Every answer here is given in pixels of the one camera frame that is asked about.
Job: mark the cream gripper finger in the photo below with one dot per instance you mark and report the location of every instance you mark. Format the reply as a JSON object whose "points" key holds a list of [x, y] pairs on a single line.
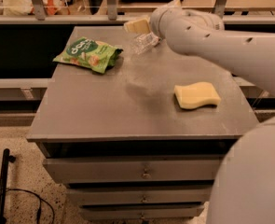
{"points": [[138, 26]]}

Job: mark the clear plastic water bottle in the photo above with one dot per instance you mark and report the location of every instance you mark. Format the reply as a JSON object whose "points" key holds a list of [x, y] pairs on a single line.
{"points": [[144, 42]]}

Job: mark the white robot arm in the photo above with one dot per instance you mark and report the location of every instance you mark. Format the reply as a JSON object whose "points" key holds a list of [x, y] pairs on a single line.
{"points": [[244, 188]]}

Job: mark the green snack bag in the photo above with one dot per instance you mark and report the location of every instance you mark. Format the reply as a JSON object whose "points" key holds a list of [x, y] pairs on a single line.
{"points": [[94, 55]]}

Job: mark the yellow sponge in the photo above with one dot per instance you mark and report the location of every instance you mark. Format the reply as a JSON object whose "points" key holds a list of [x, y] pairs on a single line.
{"points": [[196, 95]]}

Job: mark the grey metal railing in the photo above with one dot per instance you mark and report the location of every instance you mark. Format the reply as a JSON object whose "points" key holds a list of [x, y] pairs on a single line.
{"points": [[80, 9]]}

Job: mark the grey drawer cabinet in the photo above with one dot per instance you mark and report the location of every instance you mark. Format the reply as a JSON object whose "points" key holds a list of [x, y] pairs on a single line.
{"points": [[131, 109]]}

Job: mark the white and orange bag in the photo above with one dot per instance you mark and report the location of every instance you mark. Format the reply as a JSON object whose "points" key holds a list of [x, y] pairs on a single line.
{"points": [[25, 7]]}

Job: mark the top grey drawer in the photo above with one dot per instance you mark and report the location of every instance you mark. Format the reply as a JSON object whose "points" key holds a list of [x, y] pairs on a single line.
{"points": [[132, 169]]}

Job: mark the grey drawer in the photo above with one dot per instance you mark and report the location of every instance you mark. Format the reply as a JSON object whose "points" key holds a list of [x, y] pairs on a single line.
{"points": [[141, 211], [140, 195], [132, 169]]}

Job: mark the middle grey drawer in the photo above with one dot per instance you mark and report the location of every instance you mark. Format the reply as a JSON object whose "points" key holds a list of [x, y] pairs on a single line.
{"points": [[140, 195]]}

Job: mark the bottom grey drawer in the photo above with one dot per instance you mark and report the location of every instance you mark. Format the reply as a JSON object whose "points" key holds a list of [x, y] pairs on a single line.
{"points": [[141, 211]]}

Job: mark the black stand pole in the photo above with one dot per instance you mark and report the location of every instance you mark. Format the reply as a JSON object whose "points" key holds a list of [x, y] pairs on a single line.
{"points": [[6, 160]]}

